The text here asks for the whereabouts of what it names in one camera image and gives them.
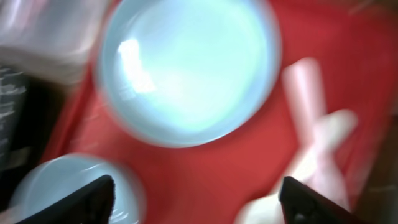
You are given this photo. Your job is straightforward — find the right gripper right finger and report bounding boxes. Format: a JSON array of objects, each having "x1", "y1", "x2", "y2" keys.
[{"x1": 279, "y1": 176, "x2": 367, "y2": 224}]

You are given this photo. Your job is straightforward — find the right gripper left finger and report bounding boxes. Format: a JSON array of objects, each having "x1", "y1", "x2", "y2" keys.
[{"x1": 17, "y1": 175, "x2": 115, "y2": 224}]

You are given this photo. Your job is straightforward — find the white plastic spoon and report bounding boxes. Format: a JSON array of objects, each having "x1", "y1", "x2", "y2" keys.
[{"x1": 234, "y1": 110, "x2": 358, "y2": 224}]

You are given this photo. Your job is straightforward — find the white plastic fork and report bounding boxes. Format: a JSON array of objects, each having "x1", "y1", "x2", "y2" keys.
[{"x1": 281, "y1": 57, "x2": 352, "y2": 212}]

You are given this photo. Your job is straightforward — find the blue bowl with food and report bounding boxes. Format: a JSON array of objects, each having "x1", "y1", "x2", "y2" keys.
[{"x1": 9, "y1": 154, "x2": 146, "y2": 224}]

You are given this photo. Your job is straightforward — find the light blue plate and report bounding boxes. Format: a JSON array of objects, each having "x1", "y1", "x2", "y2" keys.
[{"x1": 95, "y1": 0, "x2": 282, "y2": 148}]

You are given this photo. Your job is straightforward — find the black waste tray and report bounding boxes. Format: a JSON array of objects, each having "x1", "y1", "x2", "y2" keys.
[{"x1": 1, "y1": 65, "x2": 65, "y2": 211}]

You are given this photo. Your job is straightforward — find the red plastic tray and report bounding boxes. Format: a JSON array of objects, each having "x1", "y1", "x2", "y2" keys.
[{"x1": 42, "y1": 1, "x2": 397, "y2": 223}]

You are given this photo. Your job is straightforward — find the clear plastic bin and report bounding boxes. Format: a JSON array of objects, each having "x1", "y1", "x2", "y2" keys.
[{"x1": 1, "y1": 0, "x2": 111, "y2": 85}]

